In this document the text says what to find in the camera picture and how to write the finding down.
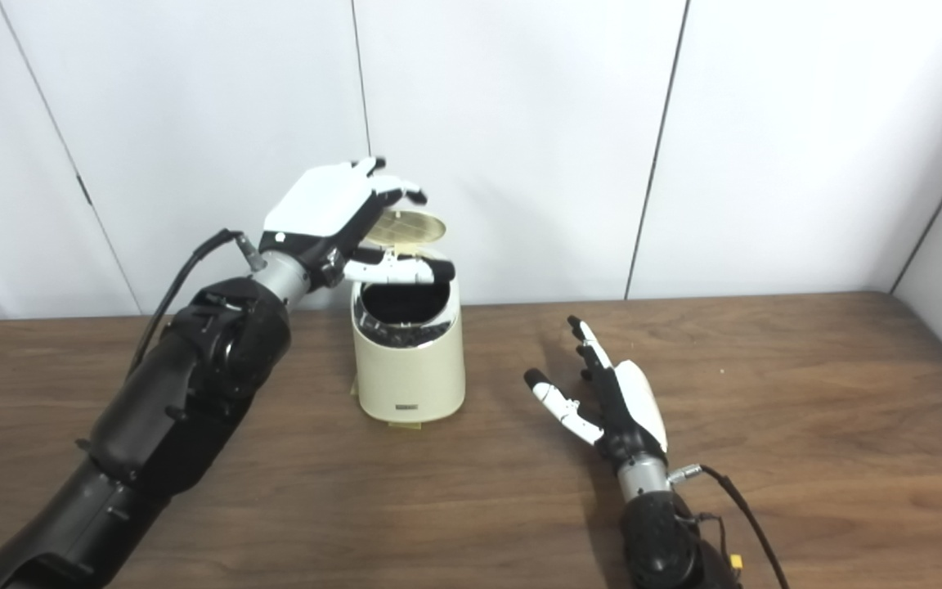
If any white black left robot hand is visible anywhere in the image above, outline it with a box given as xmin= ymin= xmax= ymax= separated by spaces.
xmin=262 ymin=157 xmax=457 ymax=292

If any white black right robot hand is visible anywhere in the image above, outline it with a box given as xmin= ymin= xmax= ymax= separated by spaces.
xmin=523 ymin=316 xmax=670 ymax=473

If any round cream bin lid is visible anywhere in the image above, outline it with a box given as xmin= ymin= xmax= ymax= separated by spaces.
xmin=365 ymin=209 xmax=449 ymax=247

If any cream-colored cylindrical bin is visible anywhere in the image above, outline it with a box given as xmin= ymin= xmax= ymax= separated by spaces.
xmin=351 ymin=209 xmax=467 ymax=425

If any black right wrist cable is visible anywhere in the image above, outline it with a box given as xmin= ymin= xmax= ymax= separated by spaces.
xmin=667 ymin=463 xmax=791 ymax=589

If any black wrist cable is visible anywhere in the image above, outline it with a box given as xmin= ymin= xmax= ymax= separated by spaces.
xmin=667 ymin=463 xmax=791 ymax=589
xmin=126 ymin=229 xmax=267 ymax=377

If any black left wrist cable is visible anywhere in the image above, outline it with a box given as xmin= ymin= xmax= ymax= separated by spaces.
xmin=126 ymin=229 xmax=267 ymax=377

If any thin wire with yellow connector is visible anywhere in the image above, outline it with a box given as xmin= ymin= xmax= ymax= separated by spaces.
xmin=688 ymin=511 xmax=747 ymax=573

